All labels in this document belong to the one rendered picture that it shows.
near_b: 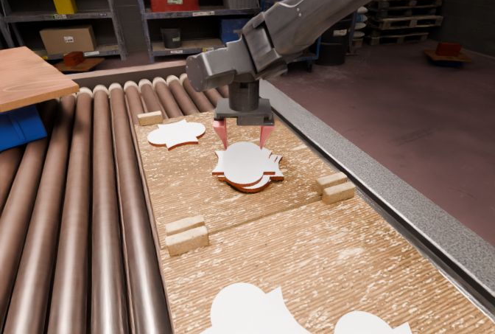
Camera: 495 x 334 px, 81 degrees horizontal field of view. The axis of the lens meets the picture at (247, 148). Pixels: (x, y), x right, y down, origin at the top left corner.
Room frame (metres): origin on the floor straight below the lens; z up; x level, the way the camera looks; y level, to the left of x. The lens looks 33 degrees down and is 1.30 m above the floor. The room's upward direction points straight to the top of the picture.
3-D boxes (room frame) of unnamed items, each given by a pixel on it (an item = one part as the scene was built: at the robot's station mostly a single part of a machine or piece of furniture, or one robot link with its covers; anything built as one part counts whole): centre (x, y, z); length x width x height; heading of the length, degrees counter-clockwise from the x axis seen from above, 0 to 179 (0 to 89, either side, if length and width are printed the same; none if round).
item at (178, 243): (0.28, 0.09, 0.95); 0.06 x 0.02 x 0.03; 112
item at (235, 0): (4.91, 0.12, 0.76); 0.50 x 0.36 x 0.24; 113
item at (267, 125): (0.51, -0.01, 1.01); 0.07 x 0.07 x 0.09; 1
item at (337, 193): (0.38, -0.16, 0.95); 0.06 x 0.02 x 0.03; 112
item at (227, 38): (4.93, 0.19, 0.32); 0.50 x 0.41 x 0.37; 103
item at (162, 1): (4.65, 1.06, 0.78); 0.66 x 0.45 x 0.28; 107
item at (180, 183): (0.54, 0.05, 0.93); 0.41 x 0.35 x 0.02; 23
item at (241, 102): (0.51, 0.01, 1.08); 0.10 x 0.07 x 0.07; 91
